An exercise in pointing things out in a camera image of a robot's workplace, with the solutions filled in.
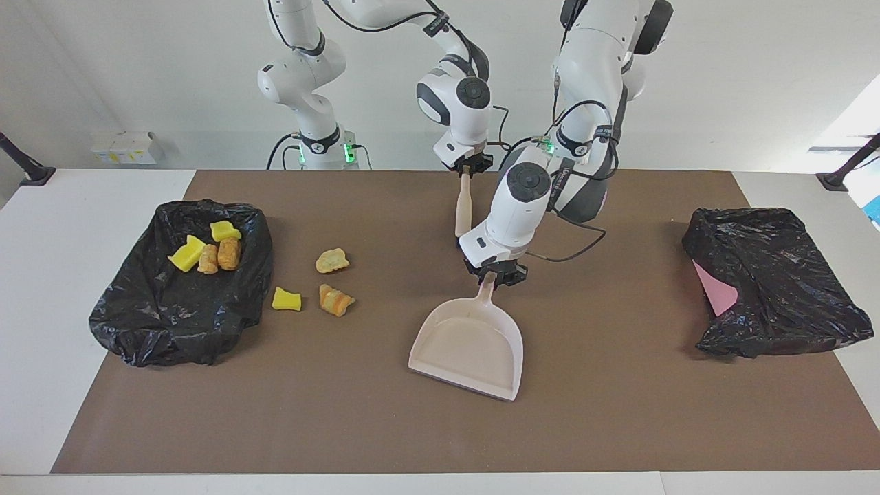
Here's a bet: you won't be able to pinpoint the black base cable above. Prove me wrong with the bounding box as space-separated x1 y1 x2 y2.
498 134 551 171
267 133 303 171

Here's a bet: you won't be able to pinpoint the pink bin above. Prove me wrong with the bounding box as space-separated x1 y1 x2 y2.
692 260 739 318

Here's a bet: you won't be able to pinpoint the beige hand brush black bristles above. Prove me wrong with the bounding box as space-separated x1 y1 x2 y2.
454 165 475 238

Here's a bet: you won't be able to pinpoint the black left base cable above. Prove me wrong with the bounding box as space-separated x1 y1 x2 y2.
498 134 551 171

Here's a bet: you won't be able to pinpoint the large white wall box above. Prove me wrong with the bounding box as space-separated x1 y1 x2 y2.
112 132 164 166

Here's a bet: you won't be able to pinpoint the brown table mat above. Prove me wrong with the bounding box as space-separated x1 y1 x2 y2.
52 170 880 475

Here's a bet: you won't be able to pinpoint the beige plastic dustpan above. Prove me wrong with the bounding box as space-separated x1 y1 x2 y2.
408 274 525 402

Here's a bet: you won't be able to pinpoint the black right base cable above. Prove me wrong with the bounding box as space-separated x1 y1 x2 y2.
267 133 303 171

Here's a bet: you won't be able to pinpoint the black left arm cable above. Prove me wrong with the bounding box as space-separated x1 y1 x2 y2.
526 100 619 263

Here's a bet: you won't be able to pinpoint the black trash bag over pink bin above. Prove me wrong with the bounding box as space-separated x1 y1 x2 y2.
682 208 875 360

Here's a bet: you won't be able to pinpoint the yellow wedge sponge piece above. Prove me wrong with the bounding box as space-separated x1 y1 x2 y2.
168 235 206 273

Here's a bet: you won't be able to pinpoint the orange striped trash piece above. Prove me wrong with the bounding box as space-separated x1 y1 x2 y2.
319 284 356 318

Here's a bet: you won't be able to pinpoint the black trash bag bin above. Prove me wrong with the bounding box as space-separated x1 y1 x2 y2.
88 199 274 367

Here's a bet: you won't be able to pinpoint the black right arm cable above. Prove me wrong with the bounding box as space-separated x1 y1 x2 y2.
265 0 513 149

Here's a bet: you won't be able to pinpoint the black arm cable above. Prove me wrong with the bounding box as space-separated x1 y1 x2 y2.
526 100 619 263
265 0 513 149

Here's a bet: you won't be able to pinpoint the black camera stand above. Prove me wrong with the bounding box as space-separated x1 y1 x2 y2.
817 134 880 192
0 132 56 186

